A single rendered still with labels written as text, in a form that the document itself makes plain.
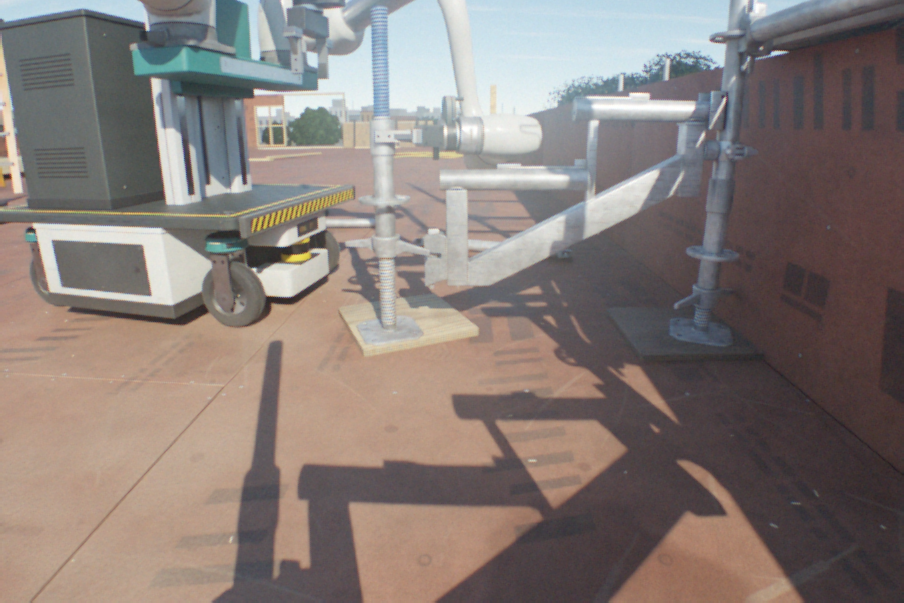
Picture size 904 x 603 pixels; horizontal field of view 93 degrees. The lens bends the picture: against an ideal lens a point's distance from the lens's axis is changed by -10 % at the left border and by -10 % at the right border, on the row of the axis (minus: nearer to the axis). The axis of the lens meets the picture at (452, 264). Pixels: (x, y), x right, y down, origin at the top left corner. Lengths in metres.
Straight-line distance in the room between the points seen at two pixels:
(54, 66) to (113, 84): 0.15
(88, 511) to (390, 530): 0.44
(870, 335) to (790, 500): 0.34
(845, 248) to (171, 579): 1.19
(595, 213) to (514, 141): 0.25
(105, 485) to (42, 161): 1.06
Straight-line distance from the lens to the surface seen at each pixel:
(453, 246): 1.13
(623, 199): 1.16
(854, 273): 1.09
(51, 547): 0.86
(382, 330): 1.22
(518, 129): 1.15
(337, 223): 2.62
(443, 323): 1.27
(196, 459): 0.92
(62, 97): 1.64
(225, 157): 1.73
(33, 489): 0.98
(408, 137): 1.08
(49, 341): 1.59
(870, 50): 1.12
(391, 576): 0.67
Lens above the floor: 0.51
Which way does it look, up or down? 16 degrees down
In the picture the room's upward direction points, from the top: straight up
